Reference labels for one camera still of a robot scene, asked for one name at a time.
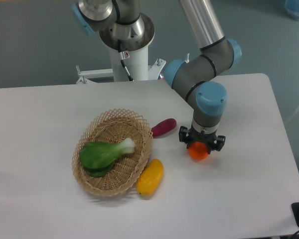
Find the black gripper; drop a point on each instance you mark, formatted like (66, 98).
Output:
(205, 135)

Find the blue object top right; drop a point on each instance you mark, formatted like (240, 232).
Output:
(292, 8)

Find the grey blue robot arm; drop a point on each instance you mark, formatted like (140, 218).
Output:
(193, 79)

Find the purple sweet potato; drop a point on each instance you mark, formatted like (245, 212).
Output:
(163, 127)

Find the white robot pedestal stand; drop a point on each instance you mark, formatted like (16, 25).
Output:
(128, 47)

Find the green bok choy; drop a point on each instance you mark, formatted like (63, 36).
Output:
(98, 158)

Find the orange fruit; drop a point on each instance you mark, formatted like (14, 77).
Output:
(198, 151)

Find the woven wicker basket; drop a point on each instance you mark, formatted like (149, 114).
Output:
(113, 127)

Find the yellow mango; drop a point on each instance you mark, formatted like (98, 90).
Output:
(150, 178)

